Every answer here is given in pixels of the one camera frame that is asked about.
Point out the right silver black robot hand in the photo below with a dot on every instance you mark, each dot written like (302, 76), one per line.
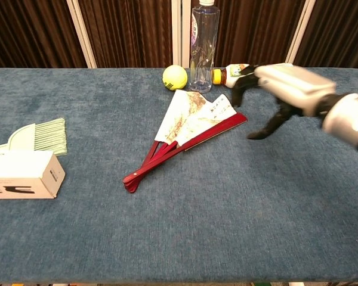
(298, 89)

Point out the red ribbed paper folding fan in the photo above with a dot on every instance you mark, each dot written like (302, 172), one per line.
(197, 119)

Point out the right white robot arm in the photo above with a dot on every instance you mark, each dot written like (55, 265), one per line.
(349, 119)

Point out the pale green hand brush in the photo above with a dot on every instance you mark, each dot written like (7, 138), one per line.
(47, 135)

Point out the dark pleated divider panel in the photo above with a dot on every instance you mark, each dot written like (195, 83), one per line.
(250, 29)
(343, 32)
(128, 32)
(27, 32)

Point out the white bottle with yellow cap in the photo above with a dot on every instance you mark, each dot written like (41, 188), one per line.
(226, 76)

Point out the clear plastic water bottle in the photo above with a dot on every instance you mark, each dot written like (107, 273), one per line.
(204, 44)

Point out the yellow tennis ball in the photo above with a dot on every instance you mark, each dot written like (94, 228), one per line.
(175, 77)

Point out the blue table cloth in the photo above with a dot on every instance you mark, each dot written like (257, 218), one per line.
(197, 226)

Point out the white cardboard box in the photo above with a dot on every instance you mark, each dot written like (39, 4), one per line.
(21, 172)

